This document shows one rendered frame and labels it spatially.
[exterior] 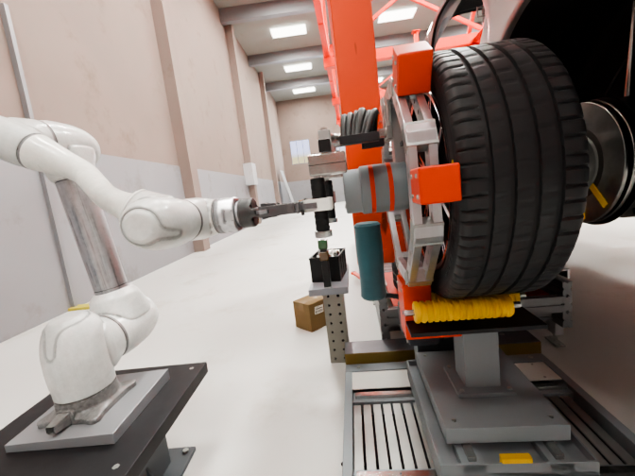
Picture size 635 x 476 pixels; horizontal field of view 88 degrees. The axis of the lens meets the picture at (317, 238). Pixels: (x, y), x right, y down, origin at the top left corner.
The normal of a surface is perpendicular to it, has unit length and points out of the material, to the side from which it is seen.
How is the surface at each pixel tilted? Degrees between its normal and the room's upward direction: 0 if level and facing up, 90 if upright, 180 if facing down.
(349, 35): 90
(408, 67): 125
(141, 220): 93
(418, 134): 90
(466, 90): 59
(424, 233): 90
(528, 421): 0
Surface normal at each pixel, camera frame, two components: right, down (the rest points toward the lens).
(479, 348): -0.10, 0.15
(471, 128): -0.13, -0.13
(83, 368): 0.66, 0.00
